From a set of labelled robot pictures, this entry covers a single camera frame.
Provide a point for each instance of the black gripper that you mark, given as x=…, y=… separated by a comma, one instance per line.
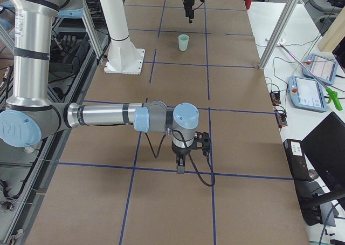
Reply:
x=180, y=151
x=187, y=1

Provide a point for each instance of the green cup near centre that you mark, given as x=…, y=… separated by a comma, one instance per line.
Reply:
x=183, y=40

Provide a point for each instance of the near orange circuit board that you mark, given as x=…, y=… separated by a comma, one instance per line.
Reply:
x=280, y=115

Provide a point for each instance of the orange circuit board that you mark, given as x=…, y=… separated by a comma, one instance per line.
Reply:
x=280, y=115
x=274, y=94

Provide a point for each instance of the far orange circuit board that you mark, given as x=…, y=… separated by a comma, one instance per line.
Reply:
x=274, y=94

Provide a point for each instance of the grey office chair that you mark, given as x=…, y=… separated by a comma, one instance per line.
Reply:
x=329, y=8

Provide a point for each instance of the black computer box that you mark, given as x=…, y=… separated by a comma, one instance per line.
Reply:
x=299, y=169

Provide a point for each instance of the near teach pendant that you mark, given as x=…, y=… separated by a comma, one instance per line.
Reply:
x=306, y=94

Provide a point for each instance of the teach pendant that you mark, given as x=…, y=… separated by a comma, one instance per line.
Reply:
x=322, y=67
x=306, y=94

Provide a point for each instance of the far teach pendant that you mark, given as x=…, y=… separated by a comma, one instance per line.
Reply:
x=322, y=67

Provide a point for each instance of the black monitor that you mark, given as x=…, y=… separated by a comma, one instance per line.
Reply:
x=324, y=148

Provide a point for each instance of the wooden plank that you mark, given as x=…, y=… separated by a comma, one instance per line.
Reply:
x=334, y=35

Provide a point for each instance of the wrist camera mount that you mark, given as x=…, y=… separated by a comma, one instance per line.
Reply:
x=202, y=141

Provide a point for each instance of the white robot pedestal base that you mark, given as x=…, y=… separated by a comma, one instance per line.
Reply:
x=123, y=57

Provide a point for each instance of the aluminium frame post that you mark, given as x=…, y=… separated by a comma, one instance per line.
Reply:
x=277, y=32

